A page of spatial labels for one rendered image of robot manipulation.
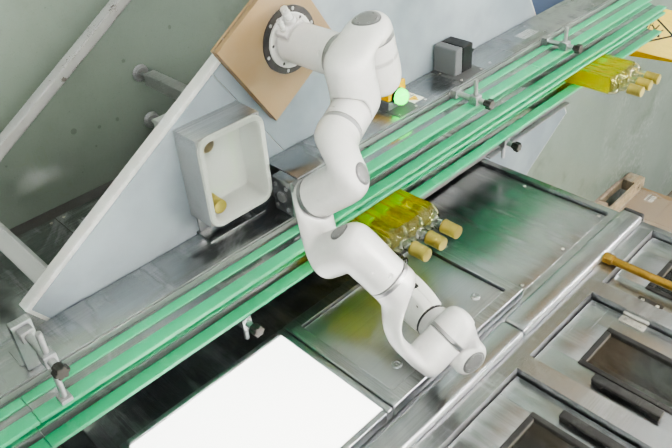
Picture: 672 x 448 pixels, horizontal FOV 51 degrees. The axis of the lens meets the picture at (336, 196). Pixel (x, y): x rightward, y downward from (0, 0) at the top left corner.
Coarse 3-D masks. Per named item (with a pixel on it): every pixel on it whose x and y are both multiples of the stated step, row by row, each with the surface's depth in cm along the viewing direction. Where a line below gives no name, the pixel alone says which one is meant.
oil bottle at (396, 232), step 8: (360, 216) 172; (368, 216) 172; (376, 216) 172; (384, 216) 172; (368, 224) 170; (376, 224) 169; (384, 224) 169; (392, 224) 169; (400, 224) 169; (384, 232) 167; (392, 232) 166; (400, 232) 166; (392, 240) 165; (400, 240) 166; (400, 248) 167
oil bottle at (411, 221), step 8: (384, 200) 177; (376, 208) 175; (384, 208) 175; (392, 208) 174; (400, 208) 174; (392, 216) 172; (400, 216) 171; (408, 216) 171; (416, 216) 171; (408, 224) 169; (416, 224) 169; (408, 232) 169; (416, 232) 169; (416, 240) 171
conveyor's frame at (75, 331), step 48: (576, 0) 248; (480, 48) 219; (528, 48) 218; (432, 96) 194; (192, 240) 163; (240, 240) 162; (144, 288) 150; (48, 336) 140; (96, 336) 139; (0, 384) 131
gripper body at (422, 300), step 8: (416, 280) 149; (416, 288) 147; (424, 288) 147; (416, 296) 145; (424, 296) 145; (432, 296) 145; (408, 304) 148; (416, 304) 145; (424, 304) 144; (432, 304) 144; (440, 304) 145; (408, 312) 149; (416, 312) 145; (424, 312) 144; (408, 320) 150; (416, 320) 146; (416, 328) 148
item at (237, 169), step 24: (240, 120) 151; (216, 144) 157; (240, 144) 162; (264, 144) 158; (216, 168) 160; (240, 168) 165; (264, 168) 161; (216, 192) 163; (240, 192) 166; (264, 192) 165; (216, 216) 159
